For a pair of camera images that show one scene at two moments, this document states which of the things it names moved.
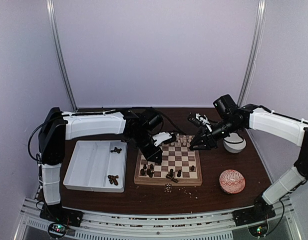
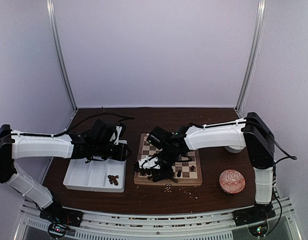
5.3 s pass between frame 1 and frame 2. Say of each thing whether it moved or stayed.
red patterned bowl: stayed
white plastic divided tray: stayed
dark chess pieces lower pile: stayed
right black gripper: moved
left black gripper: moved
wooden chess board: stayed
